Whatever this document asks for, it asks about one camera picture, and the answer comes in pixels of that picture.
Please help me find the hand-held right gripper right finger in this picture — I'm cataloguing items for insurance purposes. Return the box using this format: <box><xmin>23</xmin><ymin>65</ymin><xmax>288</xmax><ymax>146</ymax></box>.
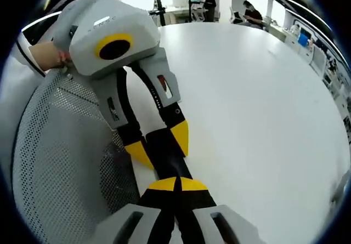
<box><xmin>174</xmin><ymin>177</ymin><xmax>266</xmax><ymax>244</ymax></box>

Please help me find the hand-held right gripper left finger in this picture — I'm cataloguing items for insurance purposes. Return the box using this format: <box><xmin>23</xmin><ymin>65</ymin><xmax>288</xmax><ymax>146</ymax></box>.
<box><xmin>93</xmin><ymin>177</ymin><xmax>182</xmax><ymax>244</ymax></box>

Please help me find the black remote control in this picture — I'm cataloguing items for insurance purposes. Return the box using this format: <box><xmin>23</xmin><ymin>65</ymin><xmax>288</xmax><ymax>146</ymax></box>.
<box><xmin>144</xmin><ymin>127</ymin><xmax>193</xmax><ymax>181</ymax></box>

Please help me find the black tripod stand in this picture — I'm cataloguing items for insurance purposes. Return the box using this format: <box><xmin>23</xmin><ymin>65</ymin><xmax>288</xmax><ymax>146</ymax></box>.
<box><xmin>149</xmin><ymin>0</ymin><xmax>168</xmax><ymax>27</ymax></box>

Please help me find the blue box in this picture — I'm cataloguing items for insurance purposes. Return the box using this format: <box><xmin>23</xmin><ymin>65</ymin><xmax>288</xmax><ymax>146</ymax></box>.
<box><xmin>298</xmin><ymin>32</ymin><xmax>311</xmax><ymax>47</ymax></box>

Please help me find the row of white office desks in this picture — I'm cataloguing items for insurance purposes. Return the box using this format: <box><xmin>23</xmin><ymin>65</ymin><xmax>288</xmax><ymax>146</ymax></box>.
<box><xmin>267</xmin><ymin>21</ymin><xmax>351</xmax><ymax>140</ymax></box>

